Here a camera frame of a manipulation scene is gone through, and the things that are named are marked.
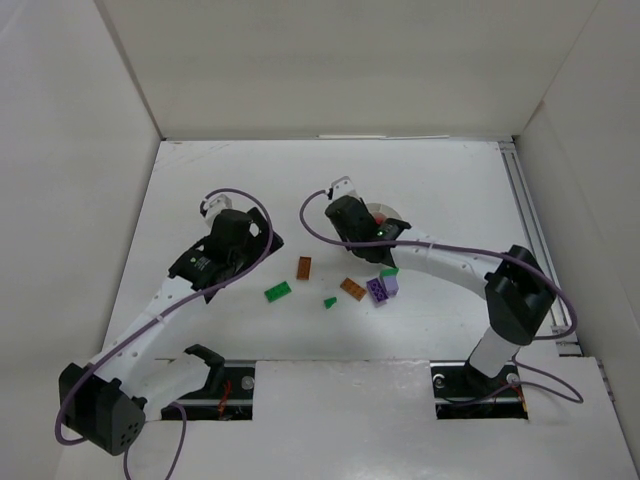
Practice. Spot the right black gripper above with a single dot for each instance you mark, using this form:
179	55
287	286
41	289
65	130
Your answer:
350	215

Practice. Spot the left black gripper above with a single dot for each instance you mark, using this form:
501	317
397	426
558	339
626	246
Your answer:
261	232

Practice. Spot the green 2x4 brick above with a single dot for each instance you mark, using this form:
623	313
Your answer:
277	292

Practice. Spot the small green slope brick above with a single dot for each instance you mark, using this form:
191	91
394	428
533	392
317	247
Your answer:
329	302

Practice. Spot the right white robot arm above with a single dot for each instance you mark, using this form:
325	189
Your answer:
517	300

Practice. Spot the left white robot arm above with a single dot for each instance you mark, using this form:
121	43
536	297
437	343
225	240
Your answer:
154	362

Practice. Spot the white round divided container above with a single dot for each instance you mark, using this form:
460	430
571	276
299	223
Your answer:
385	215

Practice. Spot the orange 2x4 brick left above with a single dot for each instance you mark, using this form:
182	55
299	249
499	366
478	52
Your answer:
304	268

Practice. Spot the orange 2x4 brick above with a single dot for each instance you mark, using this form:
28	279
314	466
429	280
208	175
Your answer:
353	289
304	268

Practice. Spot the green curved brick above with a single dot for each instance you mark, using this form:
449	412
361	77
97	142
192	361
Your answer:
389	272

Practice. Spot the orange 2x4 brick right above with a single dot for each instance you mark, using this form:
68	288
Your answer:
353	289

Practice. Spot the lavender slope brick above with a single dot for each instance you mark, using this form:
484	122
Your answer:
390	285

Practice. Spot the purple 2x4 brick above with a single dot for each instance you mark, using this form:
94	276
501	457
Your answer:
377	291

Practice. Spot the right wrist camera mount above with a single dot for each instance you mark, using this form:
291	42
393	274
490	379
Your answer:
342	187

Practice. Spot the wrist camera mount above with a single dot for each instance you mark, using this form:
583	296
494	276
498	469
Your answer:
211	207
342	187

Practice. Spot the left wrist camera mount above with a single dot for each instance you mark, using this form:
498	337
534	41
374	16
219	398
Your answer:
211	207

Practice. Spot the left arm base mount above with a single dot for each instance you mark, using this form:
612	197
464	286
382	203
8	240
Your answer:
226	395

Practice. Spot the aluminium rail right side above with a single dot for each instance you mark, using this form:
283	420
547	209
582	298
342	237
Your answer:
558	320

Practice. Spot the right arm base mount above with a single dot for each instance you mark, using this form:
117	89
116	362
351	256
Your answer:
460	393

